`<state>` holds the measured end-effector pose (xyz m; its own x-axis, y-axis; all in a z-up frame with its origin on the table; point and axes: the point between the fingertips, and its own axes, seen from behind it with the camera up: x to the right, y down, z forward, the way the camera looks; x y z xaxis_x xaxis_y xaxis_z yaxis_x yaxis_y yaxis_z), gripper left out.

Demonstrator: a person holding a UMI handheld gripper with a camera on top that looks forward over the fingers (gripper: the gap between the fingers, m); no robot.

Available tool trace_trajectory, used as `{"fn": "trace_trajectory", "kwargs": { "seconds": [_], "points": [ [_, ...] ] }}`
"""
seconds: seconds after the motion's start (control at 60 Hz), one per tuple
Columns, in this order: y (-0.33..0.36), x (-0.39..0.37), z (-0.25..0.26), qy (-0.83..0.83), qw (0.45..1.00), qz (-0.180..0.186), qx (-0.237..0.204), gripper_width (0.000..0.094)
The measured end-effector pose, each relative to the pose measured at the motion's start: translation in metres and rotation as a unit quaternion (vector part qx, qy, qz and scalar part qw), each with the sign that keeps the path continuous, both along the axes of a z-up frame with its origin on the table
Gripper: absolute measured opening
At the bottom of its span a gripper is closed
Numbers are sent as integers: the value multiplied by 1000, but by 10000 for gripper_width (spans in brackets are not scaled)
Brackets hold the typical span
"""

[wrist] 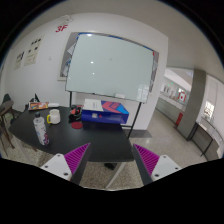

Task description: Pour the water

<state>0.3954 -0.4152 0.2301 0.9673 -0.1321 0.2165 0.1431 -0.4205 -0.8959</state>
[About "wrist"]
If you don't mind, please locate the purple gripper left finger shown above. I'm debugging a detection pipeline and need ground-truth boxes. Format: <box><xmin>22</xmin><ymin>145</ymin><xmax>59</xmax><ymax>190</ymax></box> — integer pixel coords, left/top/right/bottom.
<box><xmin>41</xmin><ymin>143</ymin><xmax>91</xmax><ymax>185</ymax></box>

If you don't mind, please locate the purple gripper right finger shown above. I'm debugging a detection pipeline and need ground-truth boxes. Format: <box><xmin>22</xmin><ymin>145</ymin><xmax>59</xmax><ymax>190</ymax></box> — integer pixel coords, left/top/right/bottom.
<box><xmin>133</xmin><ymin>144</ymin><xmax>181</xmax><ymax>185</ymax></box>

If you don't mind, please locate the clear plastic water bottle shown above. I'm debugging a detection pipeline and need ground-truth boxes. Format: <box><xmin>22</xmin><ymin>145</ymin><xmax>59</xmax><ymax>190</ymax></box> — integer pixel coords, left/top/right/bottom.
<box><xmin>33</xmin><ymin>112</ymin><xmax>49</xmax><ymax>146</ymax></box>

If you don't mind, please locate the red round coaster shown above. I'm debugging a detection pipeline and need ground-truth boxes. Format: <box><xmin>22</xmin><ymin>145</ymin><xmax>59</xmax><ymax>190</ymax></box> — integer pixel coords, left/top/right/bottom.
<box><xmin>71</xmin><ymin>122</ymin><xmax>83</xmax><ymax>129</ymax></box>

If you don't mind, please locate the round black table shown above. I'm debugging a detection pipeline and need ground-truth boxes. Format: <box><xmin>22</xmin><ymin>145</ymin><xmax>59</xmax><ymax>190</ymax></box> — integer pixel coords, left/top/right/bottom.
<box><xmin>8</xmin><ymin>105</ymin><xmax>136</xmax><ymax>190</ymax></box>

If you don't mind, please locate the red fire extinguisher box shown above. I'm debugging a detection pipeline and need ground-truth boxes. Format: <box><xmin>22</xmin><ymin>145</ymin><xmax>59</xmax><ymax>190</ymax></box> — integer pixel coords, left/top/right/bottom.
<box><xmin>176</xmin><ymin>112</ymin><xmax>183</xmax><ymax>126</ymax></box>

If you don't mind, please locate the black and red object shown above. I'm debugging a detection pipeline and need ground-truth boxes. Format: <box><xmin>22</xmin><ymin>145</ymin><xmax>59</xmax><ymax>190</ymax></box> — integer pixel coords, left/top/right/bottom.
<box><xmin>68</xmin><ymin>105</ymin><xmax>82</xmax><ymax>123</ymax></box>

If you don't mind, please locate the grey concrete pillar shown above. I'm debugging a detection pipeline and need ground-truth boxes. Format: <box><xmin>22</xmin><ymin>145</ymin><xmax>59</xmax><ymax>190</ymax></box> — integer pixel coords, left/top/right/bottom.
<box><xmin>177</xmin><ymin>69</ymin><xmax>206</xmax><ymax>139</ymax></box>

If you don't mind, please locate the white paper on box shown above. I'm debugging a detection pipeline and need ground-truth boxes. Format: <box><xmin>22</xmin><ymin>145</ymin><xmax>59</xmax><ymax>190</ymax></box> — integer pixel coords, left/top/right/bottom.
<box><xmin>83</xmin><ymin>99</ymin><xmax>103</xmax><ymax>111</ymax></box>

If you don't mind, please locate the white flat small box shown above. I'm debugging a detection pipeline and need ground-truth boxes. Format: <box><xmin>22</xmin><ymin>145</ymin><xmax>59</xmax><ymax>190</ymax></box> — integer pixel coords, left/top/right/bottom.
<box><xmin>48</xmin><ymin>103</ymin><xmax>59</xmax><ymax>108</ymax></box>

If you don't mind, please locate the blue cardboard box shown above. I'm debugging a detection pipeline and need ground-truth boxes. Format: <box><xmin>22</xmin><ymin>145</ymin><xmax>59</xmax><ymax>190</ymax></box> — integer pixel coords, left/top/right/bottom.
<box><xmin>81</xmin><ymin>100</ymin><xmax>129</xmax><ymax>124</ymax></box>

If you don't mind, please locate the orange colourful book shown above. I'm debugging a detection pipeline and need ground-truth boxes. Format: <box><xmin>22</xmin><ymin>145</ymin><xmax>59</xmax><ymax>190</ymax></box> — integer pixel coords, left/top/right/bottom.
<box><xmin>28</xmin><ymin>102</ymin><xmax>49</xmax><ymax>110</ymax></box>

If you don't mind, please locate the wooden chair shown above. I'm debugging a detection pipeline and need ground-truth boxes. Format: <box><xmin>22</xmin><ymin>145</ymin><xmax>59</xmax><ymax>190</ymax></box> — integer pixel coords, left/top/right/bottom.
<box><xmin>0</xmin><ymin>94</ymin><xmax>15</xmax><ymax>148</ymax></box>

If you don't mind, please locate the large whiteboard on stand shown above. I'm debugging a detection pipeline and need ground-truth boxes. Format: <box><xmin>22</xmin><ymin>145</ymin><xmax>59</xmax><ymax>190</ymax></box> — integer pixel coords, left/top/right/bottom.
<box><xmin>64</xmin><ymin>32</ymin><xmax>156</xmax><ymax>140</ymax></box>

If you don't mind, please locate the grey pinboard with papers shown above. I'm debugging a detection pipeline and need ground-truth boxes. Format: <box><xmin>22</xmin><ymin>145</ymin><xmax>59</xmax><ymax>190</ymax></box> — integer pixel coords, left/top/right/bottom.
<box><xmin>57</xmin><ymin>32</ymin><xmax>78</xmax><ymax>81</ymax></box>

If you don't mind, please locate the white mug yellow handle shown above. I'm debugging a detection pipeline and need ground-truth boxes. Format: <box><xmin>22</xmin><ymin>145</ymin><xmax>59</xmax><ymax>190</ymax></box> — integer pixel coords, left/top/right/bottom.
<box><xmin>47</xmin><ymin>109</ymin><xmax>61</xmax><ymax>124</ymax></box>

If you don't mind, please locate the black frame side table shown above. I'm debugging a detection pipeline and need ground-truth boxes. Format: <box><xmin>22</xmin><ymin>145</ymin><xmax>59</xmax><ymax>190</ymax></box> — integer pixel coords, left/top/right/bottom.
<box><xmin>188</xmin><ymin>119</ymin><xmax>224</xmax><ymax>161</ymax></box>

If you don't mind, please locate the wall poster left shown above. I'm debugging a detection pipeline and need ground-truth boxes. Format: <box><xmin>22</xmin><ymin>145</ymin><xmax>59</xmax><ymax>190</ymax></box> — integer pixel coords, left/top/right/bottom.
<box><xmin>14</xmin><ymin>51</ymin><xmax>25</xmax><ymax>70</ymax></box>

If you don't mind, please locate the wall poster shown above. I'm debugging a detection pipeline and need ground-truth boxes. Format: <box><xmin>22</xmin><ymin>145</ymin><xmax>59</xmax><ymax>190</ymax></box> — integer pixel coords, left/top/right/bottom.
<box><xmin>24</xmin><ymin>36</ymin><xmax>43</xmax><ymax>66</ymax></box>
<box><xmin>14</xmin><ymin>51</ymin><xmax>25</xmax><ymax>70</ymax></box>

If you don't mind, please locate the wall poster right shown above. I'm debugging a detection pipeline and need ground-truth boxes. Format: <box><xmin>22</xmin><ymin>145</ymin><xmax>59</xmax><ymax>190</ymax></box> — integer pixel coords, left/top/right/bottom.
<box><xmin>24</xmin><ymin>36</ymin><xmax>43</xmax><ymax>66</ymax></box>

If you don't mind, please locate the red 3F wall sign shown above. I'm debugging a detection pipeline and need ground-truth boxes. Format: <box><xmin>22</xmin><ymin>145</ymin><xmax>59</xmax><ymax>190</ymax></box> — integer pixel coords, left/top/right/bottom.
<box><xmin>55</xmin><ymin>24</ymin><xmax>68</xmax><ymax>33</ymax></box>

